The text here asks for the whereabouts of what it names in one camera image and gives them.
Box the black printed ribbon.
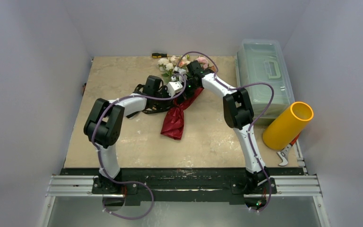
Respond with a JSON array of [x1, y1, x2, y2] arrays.
[[134, 84, 175, 114]]

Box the red paper flower bouquet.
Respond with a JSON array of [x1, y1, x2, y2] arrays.
[[158, 55, 202, 140]]

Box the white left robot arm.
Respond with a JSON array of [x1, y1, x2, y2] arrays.
[[83, 76, 187, 193]]

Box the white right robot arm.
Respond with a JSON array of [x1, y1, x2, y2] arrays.
[[187, 61, 269, 192]]

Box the yellow cylinder vase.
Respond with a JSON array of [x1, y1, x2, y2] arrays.
[[262, 102, 314, 150]]

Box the yellow black screwdriver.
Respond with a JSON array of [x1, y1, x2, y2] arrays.
[[151, 52, 169, 59]]

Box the clear plastic storage box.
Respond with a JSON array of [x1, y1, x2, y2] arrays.
[[235, 39, 295, 120]]

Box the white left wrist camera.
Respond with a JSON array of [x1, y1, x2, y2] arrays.
[[166, 81, 183, 97]]

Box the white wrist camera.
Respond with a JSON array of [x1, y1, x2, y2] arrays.
[[171, 67, 187, 82], [166, 81, 183, 97]]

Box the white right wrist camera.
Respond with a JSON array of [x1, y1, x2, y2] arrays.
[[171, 67, 187, 82]]

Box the black table edge rail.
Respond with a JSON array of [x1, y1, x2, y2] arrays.
[[59, 167, 305, 207]]

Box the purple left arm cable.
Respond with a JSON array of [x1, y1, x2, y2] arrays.
[[90, 73, 187, 220]]

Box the red handled pliers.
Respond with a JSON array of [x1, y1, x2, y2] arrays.
[[277, 134, 300, 166]]

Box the aluminium frame rail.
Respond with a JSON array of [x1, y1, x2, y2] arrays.
[[45, 175, 322, 198]]

